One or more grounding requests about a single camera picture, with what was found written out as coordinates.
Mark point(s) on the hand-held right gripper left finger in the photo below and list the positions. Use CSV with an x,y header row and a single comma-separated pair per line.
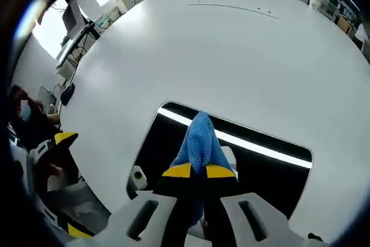
x,y
124,224

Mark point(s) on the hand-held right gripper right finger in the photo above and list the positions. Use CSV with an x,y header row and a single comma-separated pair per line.
x,y
260,229

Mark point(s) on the blue cleaning cloth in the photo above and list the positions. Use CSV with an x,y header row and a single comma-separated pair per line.
x,y
201,143

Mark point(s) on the person's left hand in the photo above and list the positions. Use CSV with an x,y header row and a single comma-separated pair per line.
x,y
55,169

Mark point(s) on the white office chair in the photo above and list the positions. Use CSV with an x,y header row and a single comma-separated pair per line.
x,y
47,96

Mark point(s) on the white standing desk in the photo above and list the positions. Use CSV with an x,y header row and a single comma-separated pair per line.
x,y
70,50

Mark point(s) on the monitor on stand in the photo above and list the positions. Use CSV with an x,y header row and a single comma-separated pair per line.
x,y
72,15

